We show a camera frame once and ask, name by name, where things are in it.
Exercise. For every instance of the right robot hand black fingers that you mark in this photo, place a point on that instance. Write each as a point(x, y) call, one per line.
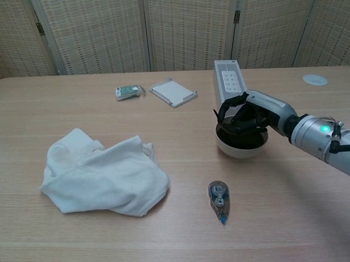
point(269, 107)

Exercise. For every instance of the black plastic spoon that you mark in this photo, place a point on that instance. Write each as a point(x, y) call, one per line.
point(216, 114)

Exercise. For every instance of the cup of dark coffee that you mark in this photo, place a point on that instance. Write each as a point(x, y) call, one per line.
point(239, 149)

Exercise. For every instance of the white power strip box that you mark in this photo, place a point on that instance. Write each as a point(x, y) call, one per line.
point(227, 77)

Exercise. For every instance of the white round table grommet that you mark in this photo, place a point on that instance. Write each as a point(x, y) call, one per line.
point(315, 79)

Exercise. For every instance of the brass screen hinge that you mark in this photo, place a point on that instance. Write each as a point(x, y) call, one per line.
point(39, 28)
point(237, 16)

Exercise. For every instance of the white notepad in clear holder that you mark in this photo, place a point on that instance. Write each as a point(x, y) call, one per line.
point(173, 92)

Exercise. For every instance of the transparent correction tape dispenser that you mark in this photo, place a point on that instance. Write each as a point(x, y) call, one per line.
point(219, 198)

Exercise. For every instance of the woven folding screen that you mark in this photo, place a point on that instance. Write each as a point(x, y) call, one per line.
point(188, 30)

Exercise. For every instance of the small green white packet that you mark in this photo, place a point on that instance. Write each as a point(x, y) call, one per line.
point(127, 92)

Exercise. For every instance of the white crumpled cloth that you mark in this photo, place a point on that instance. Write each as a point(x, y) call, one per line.
point(107, 179)

